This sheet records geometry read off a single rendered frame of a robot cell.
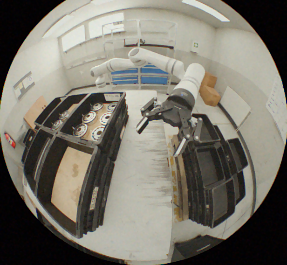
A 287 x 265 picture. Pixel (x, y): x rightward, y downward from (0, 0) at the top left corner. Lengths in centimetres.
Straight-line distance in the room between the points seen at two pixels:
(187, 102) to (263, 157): 252
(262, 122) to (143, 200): 254
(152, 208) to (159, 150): 33
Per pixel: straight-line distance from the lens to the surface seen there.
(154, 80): 236
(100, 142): 33
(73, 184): 47
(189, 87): 24
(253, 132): 264
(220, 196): 100
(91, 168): 31
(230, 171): 114
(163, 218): 53
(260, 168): 270
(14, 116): 351
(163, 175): 50
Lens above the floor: 118
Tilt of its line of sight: 47 degrees down
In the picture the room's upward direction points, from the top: straight up
